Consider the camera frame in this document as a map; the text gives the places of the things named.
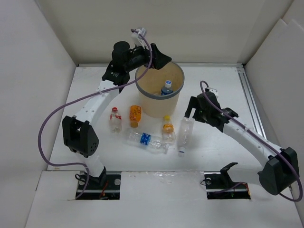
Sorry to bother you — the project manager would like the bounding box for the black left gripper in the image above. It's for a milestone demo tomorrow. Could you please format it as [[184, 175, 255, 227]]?
[[124, 40, 171, 72]]

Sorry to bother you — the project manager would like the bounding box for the clear bottle dark blue label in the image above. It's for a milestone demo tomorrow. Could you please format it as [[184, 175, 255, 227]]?
[[161, 80, 173, 95]]

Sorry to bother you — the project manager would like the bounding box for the clear unlabelled plastic bottle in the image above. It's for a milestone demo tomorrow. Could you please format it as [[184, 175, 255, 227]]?
[[177, 117, 194, 157]]

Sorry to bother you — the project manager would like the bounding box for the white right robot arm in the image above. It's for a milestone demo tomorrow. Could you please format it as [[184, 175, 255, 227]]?
[[184, 90, 303, 195]]

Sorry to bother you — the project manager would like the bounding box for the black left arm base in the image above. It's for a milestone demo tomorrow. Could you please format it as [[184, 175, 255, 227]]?
[[75, 172, 121, 200]]

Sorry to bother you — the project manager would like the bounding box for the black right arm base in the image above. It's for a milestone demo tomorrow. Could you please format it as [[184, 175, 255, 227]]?
[[200, 162, 251, 200]]

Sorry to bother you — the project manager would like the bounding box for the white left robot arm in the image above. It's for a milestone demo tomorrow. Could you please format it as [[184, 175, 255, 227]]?
[[62, 41, 172, 188]]

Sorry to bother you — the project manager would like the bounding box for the beige bin with grey rim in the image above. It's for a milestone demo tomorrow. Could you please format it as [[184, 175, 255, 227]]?
[[135, 62, 185, 118]]

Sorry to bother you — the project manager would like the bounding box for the yellow cap orange label bottle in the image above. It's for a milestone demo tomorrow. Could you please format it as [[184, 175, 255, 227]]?
[[162, 115, 176, 144]]

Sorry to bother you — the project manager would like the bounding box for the orange label lying bottle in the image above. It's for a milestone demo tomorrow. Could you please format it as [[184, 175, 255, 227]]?
[[129, 105, 142, 128]]

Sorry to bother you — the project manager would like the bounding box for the small red cap bottle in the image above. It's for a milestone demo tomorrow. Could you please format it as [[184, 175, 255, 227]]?
[[109, 107, 122, 133]]

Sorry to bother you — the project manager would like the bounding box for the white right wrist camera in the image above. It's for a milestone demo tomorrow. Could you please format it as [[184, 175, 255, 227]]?
[[205, 87, 219, 98]]

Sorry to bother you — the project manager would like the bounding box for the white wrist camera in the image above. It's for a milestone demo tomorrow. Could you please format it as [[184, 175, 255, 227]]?
[[131, 27, 147, 48], [205, 87, 219, 98]]

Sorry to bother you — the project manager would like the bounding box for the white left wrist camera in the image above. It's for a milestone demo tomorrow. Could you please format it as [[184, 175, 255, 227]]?
[[131, 27, 147, 48]]

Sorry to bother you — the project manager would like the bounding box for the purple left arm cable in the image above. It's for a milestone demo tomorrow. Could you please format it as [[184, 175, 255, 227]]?
[[38, 28, 153, 200]]

